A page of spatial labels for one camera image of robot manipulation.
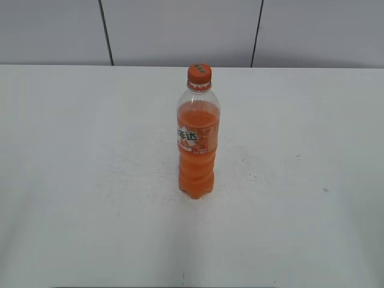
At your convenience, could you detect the orange bottle cap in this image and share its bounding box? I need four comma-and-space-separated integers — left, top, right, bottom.
187, 63, 212, 85

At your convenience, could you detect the orange soda plastic bottle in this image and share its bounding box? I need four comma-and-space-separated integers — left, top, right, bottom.
177, 81, 220, 199

